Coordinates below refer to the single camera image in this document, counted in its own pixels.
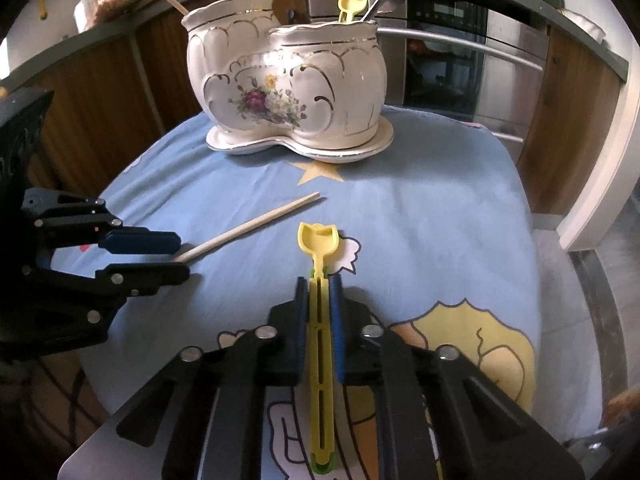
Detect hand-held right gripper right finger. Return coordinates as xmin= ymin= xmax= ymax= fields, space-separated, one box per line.
xmin=329 ymin=276 xmax=585 ymax=480

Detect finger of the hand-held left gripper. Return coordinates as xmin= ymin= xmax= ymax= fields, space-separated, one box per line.
xmin=25 ymin=261 xmax=191 ymax=346
xmin=22 ymin=187 xmax=182 ymax=256

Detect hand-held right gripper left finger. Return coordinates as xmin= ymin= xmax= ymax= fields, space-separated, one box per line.
xmin=60 ymin=277 xmax=311 ymax=480

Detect yellow plastic scoop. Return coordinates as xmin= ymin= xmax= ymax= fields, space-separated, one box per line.
xmin=337 ymin=0 xmax=364 ymax=24
xmin=297 ymin=221 xmax=341 ymax=476

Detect white floral ceramic utensil holder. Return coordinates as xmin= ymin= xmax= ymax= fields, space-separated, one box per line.
xmin=181 ymin=0 xmax=395 ymax=163

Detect wooden base cabinets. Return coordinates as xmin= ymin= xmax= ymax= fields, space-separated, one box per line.
xmin=0 ymin=0 xmax=308 ymax=203

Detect blue printed blanket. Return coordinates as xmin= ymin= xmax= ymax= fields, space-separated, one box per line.
xmin=50 ymin=105 xmax=544 ymax=480

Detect built-in stainless steel oven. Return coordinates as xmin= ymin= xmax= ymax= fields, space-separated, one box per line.
xmin=306 ymin=0 xmax=549 ymax=147

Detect grey countertop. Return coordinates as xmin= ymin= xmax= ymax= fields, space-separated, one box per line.
xmin=0 ymin=0 xmax=629 ymax=82

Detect wooden cabinet door black handle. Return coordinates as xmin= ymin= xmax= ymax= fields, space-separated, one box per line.
xmin=516 ymin=27 xmax=624 ymax=217

